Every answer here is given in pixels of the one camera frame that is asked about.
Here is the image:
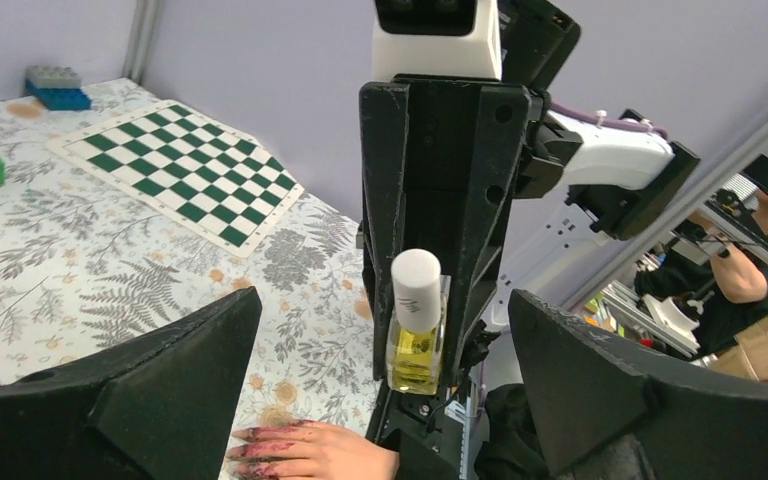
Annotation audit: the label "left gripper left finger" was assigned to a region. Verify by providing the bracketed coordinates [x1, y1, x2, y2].
[0, 288, 262, 480]

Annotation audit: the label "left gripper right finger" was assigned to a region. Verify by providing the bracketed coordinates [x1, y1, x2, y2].
[508, 290, 768, 479]

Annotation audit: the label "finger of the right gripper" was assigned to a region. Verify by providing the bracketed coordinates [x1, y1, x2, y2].
[446, 84, 530, 386]
[360, 82, 409, 380]

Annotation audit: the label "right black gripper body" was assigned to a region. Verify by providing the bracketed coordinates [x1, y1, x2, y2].
[373, 0, 584, 200]

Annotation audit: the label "yellow nail polish bottle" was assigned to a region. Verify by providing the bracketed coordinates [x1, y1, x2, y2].
[386, 249, 450, 396]

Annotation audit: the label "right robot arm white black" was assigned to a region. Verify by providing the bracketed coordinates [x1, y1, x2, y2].
[359, 1, 699, 386]

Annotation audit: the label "person's hand dark nails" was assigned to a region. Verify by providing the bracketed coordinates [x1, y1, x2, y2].
[226, 420, 399, 479]

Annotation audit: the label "floral patterned table cloth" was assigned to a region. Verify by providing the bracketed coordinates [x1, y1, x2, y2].
[0, 80, 378, 433]

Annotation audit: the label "seated person in black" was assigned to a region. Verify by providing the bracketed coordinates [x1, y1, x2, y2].
[633, 190, 768, 360]

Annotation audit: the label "green white checkerboard mat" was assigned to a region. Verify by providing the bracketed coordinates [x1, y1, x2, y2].
[46, 100, 304, 258]

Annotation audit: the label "grey blue lego bricks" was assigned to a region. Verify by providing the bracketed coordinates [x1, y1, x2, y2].
[25, 65, 92, 111]

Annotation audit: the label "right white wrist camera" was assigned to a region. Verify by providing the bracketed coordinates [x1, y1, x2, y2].
[372, 0, 502, 82]

